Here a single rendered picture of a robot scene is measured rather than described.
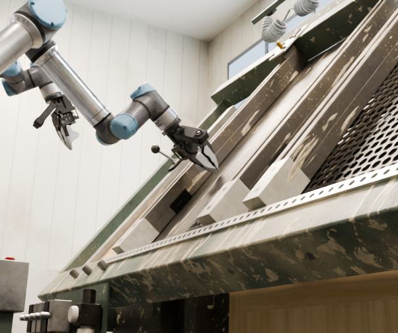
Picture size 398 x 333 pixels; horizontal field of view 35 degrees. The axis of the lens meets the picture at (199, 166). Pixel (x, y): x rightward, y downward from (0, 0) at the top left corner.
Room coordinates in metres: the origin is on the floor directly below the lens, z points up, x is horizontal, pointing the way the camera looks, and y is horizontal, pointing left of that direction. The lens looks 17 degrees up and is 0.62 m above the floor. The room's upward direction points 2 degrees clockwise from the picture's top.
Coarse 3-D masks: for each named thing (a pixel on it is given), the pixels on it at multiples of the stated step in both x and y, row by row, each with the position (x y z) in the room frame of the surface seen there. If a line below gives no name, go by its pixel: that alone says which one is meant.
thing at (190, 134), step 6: (180, 126) 1.88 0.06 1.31; (186, 126) 1.86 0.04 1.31; (180, 132) 1.86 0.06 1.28; (186, 132) 1.85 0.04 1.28; (192, 132) 1.83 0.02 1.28; (198, 132) 1.81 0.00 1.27; (204, 132) 1.81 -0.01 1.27; (180, 138) 1.86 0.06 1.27; (186, 138) 1.84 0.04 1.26; (192, 138) 1.82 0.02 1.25; (198, 138) 1.81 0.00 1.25; (204, 138) 1.82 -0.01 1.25
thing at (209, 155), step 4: (200, 148) 1.92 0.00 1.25; (204, 148) 1.91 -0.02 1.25; (208, 148) 1.91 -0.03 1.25; (200, 152) 1.94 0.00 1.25; (204, 152) 1.91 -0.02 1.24; (208, 152) 1.91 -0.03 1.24; (212, 152) 1.92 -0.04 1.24; (204, 156) 1.92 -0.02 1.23; (208, 156) 1.91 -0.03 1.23; (212, 156) 1.92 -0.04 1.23; (208, 160) 1.93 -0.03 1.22; (212, 160) 1.92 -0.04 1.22; (216, 160) 1.93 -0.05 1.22; (212, 164) 1.93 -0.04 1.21; (216, 164) 1.93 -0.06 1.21; (216, 168) 1.93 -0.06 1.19
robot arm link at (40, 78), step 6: (30, 66) 2.19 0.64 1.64; (36, 66) 2.17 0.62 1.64; (30, 72) 2.18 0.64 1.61; (36, 72) 2.18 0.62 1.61; (42, 72) 2.18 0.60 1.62; (36, 78) 2.18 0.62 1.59; (42, 78) 2.18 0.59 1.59; (48, 78) 2.19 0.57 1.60; (36, 84) 2.20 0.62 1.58; (42, 84) 2.19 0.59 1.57; (48, 84) 2.21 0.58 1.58
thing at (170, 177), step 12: (228, 108) 2.54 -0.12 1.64; (216, 132) 2.47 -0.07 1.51; (180, 168) 2.40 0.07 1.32; (168, 180) 2.38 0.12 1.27; (156, 192) 2.35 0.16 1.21; (144, 204) 2.33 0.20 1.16; (132, 216) 2.31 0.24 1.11; (120, 228) 2.29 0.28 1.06; (108, 240) 2.28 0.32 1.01; (96, 252) 2.28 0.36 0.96; (84, 264) 2.28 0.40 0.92
